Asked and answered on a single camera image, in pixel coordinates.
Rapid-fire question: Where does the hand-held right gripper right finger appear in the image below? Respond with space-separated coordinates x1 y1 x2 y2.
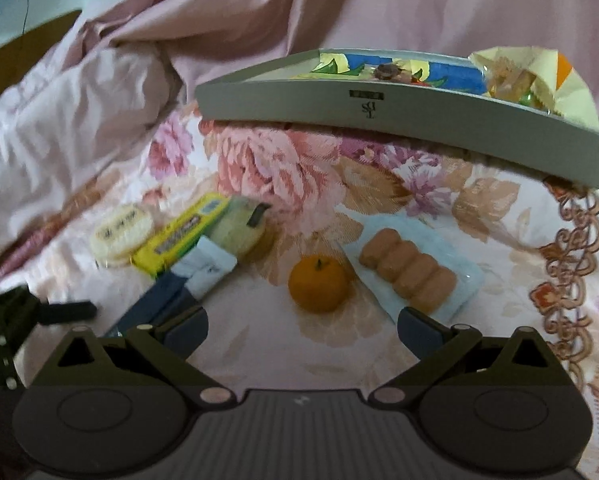
369 305 563 408

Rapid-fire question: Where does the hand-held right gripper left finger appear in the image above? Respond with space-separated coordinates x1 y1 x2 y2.
46 305 235 408

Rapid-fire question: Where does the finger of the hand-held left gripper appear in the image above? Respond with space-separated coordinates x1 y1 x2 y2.
36 300 97 327

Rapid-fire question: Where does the dark blue snack packet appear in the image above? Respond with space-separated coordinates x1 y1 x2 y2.
102 272 202 338

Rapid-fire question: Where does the packet of brown buns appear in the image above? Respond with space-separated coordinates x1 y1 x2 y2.
337 215 485 323

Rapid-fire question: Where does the white and blue packet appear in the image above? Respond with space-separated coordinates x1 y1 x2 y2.
172 235 239 296

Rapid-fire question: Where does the rice cracker packet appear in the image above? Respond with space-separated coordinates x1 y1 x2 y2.
90 202 155 268

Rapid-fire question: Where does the yellow snack packet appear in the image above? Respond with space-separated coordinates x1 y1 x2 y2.
132 192 231 278

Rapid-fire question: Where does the orange mandarin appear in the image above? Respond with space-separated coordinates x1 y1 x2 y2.
288 255 350 312

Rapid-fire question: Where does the green pastry packet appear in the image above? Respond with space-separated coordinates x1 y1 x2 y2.
206 197 275 256

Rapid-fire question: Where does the grey cardboard box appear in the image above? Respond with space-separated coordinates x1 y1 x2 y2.
194 47 599 190

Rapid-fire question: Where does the red-orange snack packet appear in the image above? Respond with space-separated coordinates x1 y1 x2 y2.
484 57 545 111

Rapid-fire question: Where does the cream and orange snack packet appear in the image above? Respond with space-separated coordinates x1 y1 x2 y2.
469 46 599 128

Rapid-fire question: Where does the pale pink duvet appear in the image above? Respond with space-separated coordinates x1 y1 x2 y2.
0 45 190 281

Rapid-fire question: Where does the floral bedsheet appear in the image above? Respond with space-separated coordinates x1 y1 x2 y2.
0 100 599 480

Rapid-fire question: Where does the wooden headboard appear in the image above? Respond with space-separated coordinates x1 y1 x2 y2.
0 7 82 93

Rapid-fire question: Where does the pink curtain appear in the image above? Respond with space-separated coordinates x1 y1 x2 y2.
74 0 599 126

